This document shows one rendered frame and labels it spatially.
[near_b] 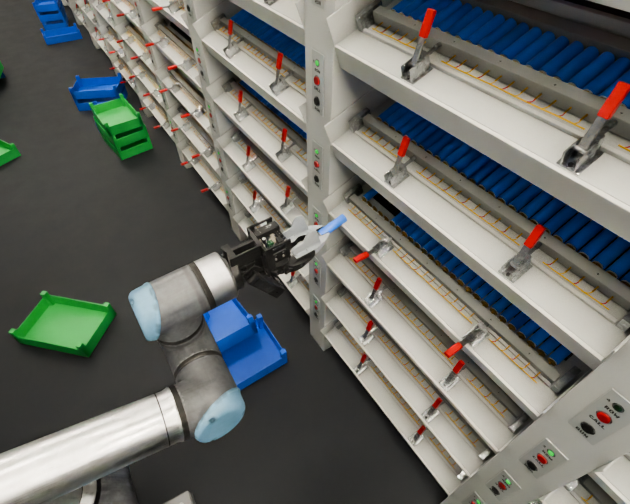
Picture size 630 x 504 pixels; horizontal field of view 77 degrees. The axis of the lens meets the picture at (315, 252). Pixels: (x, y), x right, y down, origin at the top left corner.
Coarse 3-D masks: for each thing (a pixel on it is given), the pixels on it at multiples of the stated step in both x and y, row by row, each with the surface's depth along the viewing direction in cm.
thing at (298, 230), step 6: (300, 216) 77; (294, 222) 77; (300, 222) 78; (294, 228) 78; (300, 228) 79; (306, 228) 80; (312, 228) 80; (318, 228) 80; (288, 234) 78; (294, 234) 79; (300, 234) 79; (294, 240) 78; (300, 240) 80
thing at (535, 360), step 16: (352, 208) 96; (368, 208) 93; (384, 224) 90; (400, 240) 86; (416, 256) 84; (416, 272) 83; (432, 272) 81; (448, 288) 79; (464, 304) 77; (480, 304) 75; (496, 320) 73; (512, 336) 70; (528, 352) 68; (544, 368) 67
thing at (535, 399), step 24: (336, 192) 96; (360, 192) 98; (336, 216) 98; (360, 216) 96; (360, 240) 93; (408, 240) 89; (384, 264) 88; (408, 288) 83; (432, 288) 82; (432, 312) 79; (456, 312) 78; (456, 336) 76; (480, 360) 72; (504, 360) 71; (576, 360) 68; (504, 384) 69; (528, 384) 68; (552, 384) 67; (576, 384) 62; (528, 408) 67
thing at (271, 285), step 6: (246, 276) 73; (252, 276) 73; (258, 276) 73; (264, 276) 76; (270, 276) 80; (252, 282) 73; (258, 282) 74; (264, 282) 75; (270, 282) 76; (276, 282) 80; (258, 288) 75; (264, 288) 76; (270, 288) 77; (276, 288) 79; (282, 288) 80; (270, 294) 79; (276, 294) 80
